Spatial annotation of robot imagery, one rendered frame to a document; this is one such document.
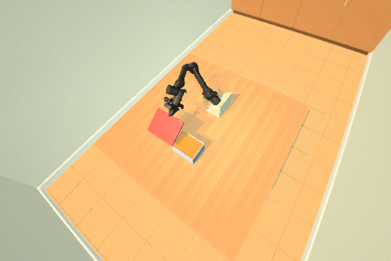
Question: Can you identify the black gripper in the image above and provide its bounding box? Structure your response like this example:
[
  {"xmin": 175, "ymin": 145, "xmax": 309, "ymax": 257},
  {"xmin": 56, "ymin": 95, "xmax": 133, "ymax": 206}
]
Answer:
[{"xmin": 163, "ymin": 96, "xmax": 184, "ymax": 117}]

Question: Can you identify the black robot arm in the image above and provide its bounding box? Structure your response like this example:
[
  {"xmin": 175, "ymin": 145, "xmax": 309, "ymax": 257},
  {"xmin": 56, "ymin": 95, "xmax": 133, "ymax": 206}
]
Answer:
[{"xmin": 163, "ymin": 62, "xmax": 221, "ymax": 105}]

